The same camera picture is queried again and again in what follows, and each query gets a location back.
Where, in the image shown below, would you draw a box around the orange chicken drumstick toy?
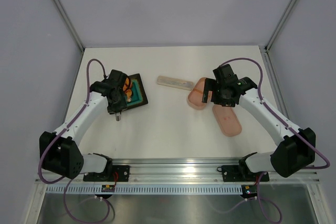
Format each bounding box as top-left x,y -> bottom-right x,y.
123,77 -> 133,102

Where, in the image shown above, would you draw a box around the pink lunch box base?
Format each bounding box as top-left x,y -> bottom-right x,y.
187,77 -> 207,110

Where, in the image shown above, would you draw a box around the metal tongs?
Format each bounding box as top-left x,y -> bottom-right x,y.
115,98 -> 132,122

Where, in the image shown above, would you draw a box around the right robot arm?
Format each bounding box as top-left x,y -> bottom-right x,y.
202,64 -> 316,180

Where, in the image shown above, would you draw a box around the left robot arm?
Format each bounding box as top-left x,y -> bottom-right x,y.
38,70 -> 128,181

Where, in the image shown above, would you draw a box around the pink lunch box lid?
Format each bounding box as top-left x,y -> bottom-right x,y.
212,105 -> 242,137

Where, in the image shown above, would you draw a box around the black teal food tray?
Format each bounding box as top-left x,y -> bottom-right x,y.
124,73 -> 148,110

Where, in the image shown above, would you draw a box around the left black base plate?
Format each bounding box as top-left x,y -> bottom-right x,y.
83,165 -> 130,183

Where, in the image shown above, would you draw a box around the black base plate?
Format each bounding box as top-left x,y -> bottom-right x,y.
83,165 -> 130,183
216,165 -> 261,183

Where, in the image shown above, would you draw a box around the aluminium mounting rail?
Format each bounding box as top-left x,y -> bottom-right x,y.
35,157 -> 320,184

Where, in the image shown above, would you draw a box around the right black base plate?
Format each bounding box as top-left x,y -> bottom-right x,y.
216,165 -> 261,183

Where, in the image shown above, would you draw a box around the right frame post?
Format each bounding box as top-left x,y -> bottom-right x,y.
265,0 -> 299,54

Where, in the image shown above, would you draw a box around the frame post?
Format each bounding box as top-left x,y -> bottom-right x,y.
51,0 -> 85,55
265,0 -> 299,54

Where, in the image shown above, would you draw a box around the white slotted cable duct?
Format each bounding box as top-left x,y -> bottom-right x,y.
46,184 -> 243,195

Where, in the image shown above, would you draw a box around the left frame post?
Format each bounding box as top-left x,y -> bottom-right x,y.
51,0 -> 85,55

